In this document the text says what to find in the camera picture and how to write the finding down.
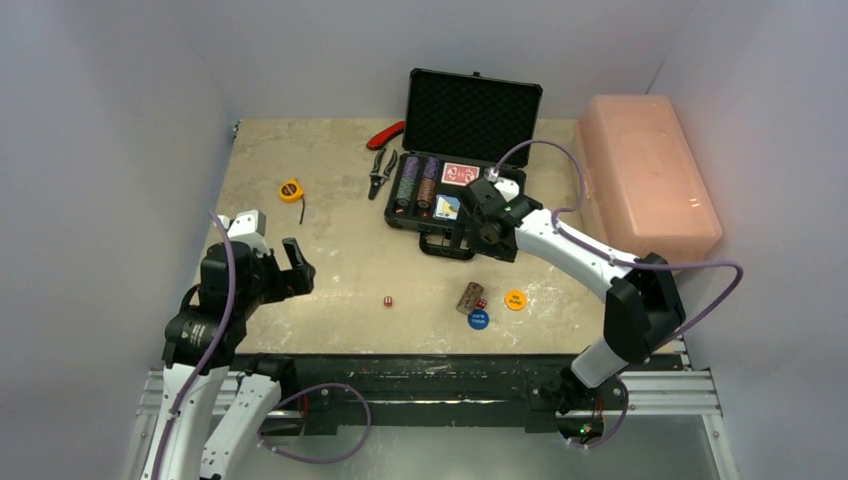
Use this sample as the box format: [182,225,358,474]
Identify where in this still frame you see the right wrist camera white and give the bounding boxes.
[484,167,521,202]

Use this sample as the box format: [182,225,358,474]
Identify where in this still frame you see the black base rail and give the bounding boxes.
[228,352,684,435]

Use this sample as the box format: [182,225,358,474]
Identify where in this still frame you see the blue small blind button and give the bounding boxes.
[467,309,490,330]

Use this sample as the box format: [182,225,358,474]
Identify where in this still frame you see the red handled knife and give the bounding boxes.
[366,121,406,151]

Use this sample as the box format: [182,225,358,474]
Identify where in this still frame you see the yellow tape measure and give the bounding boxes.
[277,178,306,225]

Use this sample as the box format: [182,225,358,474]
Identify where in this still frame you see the blue card deck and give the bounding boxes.
[433,194,461,221]

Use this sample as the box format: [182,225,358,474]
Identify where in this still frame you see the black pliers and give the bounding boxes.
[367,147,398,200]

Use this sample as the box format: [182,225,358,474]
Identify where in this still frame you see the green purple chip stack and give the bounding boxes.
[395,156,420,208]

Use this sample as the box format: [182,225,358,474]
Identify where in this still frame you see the orange big blind button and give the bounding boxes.
[504,290,528,311]

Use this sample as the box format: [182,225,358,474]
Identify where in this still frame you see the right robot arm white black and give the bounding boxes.
[459,179,686,413]

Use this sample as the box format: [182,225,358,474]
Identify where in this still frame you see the orange purple chip stack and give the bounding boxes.
[416,157,440,209]

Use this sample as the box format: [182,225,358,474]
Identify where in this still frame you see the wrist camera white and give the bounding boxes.
[484,167,521,202]
[217,209,271,257]

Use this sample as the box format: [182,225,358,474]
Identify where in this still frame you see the pink plastic storage box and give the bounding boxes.
[575,95,723,264]

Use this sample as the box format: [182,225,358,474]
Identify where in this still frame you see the red card deck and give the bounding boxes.
[440,162,480,186]

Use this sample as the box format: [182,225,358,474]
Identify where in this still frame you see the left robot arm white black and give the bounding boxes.
[141,237,315,479]

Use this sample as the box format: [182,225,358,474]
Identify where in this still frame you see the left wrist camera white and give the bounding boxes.
[217,209,271,257]

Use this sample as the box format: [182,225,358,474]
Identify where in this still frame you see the brown poker chip stack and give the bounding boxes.
[456,282,485,315]

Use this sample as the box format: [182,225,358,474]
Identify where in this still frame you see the black poker set case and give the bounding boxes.
[384,68,543,261]

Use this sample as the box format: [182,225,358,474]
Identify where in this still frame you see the aluminium frame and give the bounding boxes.
[142,342,720,479]

